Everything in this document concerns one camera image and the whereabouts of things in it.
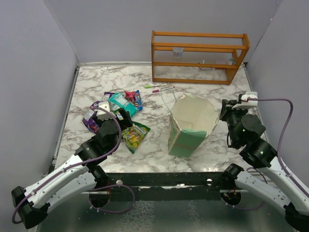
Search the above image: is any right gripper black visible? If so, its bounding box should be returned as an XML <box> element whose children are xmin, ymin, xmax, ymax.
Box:
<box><xmin>218</xmin><ymin>99</ymin><xmax>248</xmax><ymax>145</ymax></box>

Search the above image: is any teal snack packet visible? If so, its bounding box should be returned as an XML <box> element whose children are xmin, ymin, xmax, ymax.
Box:
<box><xmin>108</xmin><ymin>93</ymin><xmax>140</xmax><ymax>117</ymax></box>

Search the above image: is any red snack packet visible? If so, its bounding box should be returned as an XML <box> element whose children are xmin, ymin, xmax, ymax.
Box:
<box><xmin>124</xmin><ymin>91</ymin><xmax>135</xmax><ymax>104</ymax></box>

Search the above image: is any blue m&m snack packet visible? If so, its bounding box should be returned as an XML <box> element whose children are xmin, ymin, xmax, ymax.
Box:
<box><xmin>134</xmin><ymin>90</ymin><xmax>143</xmax><ymax>111</ymax></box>

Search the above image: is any purple snack packet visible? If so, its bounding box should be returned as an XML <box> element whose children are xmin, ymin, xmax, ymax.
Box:
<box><xmin>102</xmin><ymin>92</ymin><xmax>114</xmax><ymax>101</ymax></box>
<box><xmin>82</xmin><ymin>101</ymin><xmax>101</xmax><ymax>133</ymax></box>

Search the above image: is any green paper bag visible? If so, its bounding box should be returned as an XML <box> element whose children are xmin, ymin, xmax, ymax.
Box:
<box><xmin>161</xmin><ymin>88</ymin><xmax>219</xmax><ymax>158</ymax></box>

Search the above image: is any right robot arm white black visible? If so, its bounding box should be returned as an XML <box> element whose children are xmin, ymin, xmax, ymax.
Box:
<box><xmin>219</xmin><ymin>94</ymin><xmax>309</xmax><ymax>232</ymax></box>

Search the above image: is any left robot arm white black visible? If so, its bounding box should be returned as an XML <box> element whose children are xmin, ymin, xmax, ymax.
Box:
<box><xmin>11</xmin><ymin>108</ymin><xmax>133</xmax><ymax>229</ymax></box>

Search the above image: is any green capped marker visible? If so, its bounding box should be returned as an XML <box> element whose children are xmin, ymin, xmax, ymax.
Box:
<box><xmin>144</xmin><ymin>84</ymin><xmax>167</xmax><ymax>88</ymax></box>

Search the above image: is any orange wooden rack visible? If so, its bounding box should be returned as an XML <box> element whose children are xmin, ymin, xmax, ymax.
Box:
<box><xmin>151</xmin><ymin>31</ymin><xmax>250</xmax><ymax>85</ymax></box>

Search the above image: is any small clear plastic cup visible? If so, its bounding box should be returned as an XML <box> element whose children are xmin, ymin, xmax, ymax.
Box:
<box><xmin>173</xmin><ymin>47</ymin><xmax>183</xmax><ymax>58</ymax></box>

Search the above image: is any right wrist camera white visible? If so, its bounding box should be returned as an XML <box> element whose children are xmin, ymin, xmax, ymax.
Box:
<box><xmin>232</xmin><ymin>91</ymin><xmax>258</xmax><ymax>110</ymax></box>

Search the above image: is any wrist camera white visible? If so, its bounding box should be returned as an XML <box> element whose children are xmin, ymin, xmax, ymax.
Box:
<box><xmin>232</xmin><ymin>91</ymin><xmax>258</xmax><ymax>110</ymax></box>
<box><xmin>96</xmin><ymin>101</ymin><xmax>115</xmax><ymax>120</ymax></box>

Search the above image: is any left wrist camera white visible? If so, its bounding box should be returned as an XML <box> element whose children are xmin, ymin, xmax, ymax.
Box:
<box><xmin>96</xmin><ymin>101</ymin><xmax>115</xmax><ymax>120</ymax></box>

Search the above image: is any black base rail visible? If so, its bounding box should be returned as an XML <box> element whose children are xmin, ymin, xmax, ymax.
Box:
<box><xmin>89</xmin><ymin>165</ymin><xmax>252</xmax><ymax>201</ymax></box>

